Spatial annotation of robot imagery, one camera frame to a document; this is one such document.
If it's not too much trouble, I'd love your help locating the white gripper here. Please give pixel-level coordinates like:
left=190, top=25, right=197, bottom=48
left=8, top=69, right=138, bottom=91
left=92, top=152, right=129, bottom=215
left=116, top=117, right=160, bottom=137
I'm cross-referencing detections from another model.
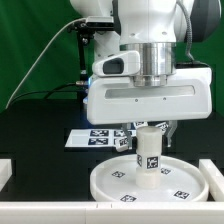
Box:
left=87, top=67, right=212, bottom=150

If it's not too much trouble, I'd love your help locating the white round table top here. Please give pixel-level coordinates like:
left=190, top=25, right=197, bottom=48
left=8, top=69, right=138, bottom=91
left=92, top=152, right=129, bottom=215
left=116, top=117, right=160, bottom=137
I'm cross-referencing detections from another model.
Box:
left=90, top=154, right=209, bottom=203

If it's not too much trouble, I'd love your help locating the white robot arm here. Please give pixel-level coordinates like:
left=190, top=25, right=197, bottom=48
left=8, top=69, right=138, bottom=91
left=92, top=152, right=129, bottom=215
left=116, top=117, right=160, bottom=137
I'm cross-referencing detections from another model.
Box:
left=70, top=0, right=221, bottom=131

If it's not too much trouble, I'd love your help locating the white cross-shaped table base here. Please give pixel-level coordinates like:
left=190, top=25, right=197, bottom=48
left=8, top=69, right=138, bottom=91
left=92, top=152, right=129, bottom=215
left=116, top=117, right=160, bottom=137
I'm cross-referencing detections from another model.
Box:
left=114, top=121, right=168, bottom=152

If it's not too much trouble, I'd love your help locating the white marker sheet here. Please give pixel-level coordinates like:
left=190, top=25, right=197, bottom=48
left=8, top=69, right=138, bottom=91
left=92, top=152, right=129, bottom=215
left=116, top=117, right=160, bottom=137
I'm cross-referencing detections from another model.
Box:
left=64, top=129, right=138, bottom=149

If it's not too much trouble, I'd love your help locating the white right barrier block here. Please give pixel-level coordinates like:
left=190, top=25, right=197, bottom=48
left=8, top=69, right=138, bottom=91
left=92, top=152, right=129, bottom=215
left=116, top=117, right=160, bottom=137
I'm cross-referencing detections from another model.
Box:
left=199, top=159, right=224, bottom=202

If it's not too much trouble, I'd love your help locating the white barrier block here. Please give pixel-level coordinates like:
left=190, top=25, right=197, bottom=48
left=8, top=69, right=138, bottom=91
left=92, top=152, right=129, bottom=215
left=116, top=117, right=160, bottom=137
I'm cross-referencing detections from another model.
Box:
left=199, top=159, right=224, bottom=202
left=0, top=159, right=12, bottom=191

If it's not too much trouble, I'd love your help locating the white left barrier block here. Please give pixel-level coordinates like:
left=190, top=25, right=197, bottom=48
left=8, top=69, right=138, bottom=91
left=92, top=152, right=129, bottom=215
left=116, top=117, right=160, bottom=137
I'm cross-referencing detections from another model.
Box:
left=0, top=159, right=12, bottom=191

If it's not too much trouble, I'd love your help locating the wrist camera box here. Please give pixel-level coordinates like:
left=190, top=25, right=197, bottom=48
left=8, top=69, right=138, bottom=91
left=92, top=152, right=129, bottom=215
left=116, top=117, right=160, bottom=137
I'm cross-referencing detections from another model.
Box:
left=92, top=50, right=141, bottom=77

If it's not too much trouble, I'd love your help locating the black camera on stand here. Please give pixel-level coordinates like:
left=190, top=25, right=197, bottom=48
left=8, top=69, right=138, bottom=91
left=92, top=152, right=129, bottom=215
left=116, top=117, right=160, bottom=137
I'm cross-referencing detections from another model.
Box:
left=67, top=16, right=114, bottom=93

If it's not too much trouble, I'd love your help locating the white camera cable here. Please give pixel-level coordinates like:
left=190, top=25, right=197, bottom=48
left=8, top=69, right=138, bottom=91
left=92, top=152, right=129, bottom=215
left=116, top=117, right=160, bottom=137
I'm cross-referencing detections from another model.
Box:
left=5, top=19, right=87, bottom=110

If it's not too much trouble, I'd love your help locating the black cable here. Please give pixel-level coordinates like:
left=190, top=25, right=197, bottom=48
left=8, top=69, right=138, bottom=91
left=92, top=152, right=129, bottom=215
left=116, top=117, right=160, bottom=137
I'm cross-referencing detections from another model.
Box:
left=6, top=83, right=84, bottom=109

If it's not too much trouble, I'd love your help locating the white front barrier rail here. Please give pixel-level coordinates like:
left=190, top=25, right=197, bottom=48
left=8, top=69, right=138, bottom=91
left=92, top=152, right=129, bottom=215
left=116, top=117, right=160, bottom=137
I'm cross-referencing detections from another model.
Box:
left=0, top=202, right=224, bottom=224

